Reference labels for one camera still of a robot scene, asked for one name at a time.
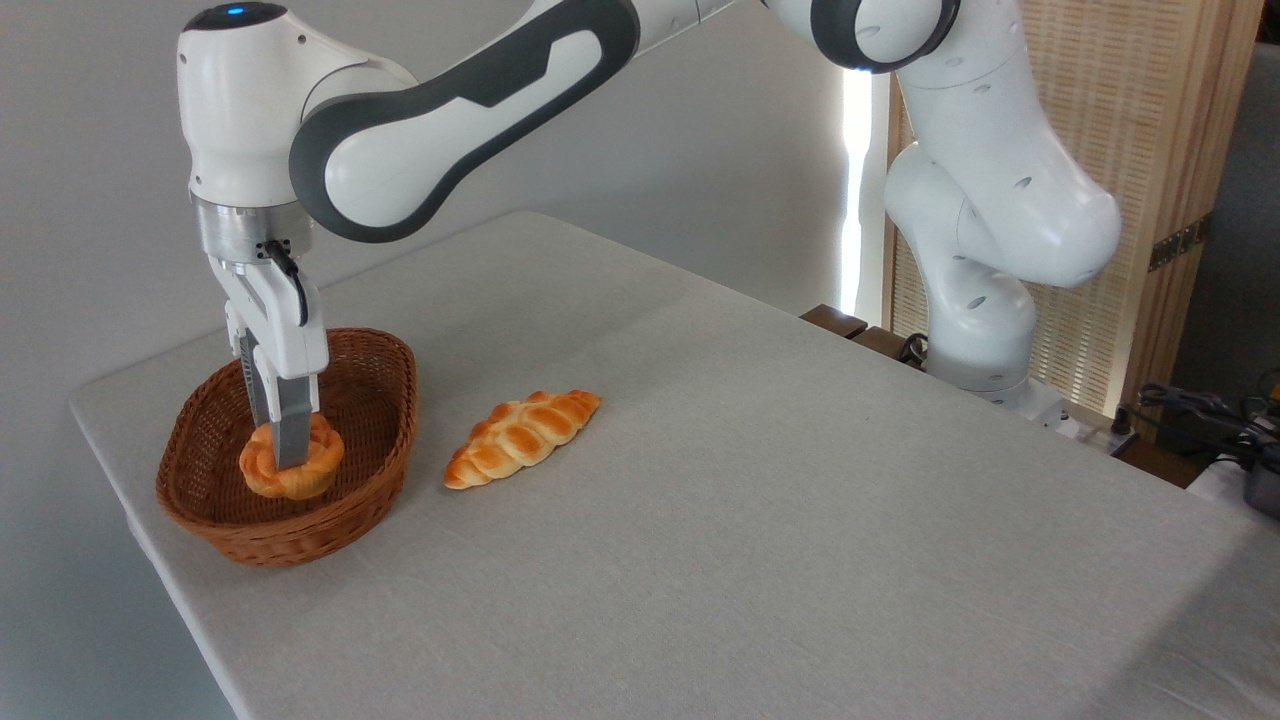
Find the brown wicker basket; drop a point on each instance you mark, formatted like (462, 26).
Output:
(370, 400)

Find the dark brown wooden furniture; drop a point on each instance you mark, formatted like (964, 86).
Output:
(835, 320)

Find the dark metal screen hinge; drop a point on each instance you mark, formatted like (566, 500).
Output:
(1180, 243)

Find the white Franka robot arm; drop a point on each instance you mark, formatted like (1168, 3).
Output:
(450, 150)

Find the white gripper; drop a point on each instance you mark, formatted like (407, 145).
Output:
(285, 330)

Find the long braided bread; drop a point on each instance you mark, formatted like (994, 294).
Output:
(520, 435)

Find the round orange bread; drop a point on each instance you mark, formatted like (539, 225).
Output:
(260, 470)

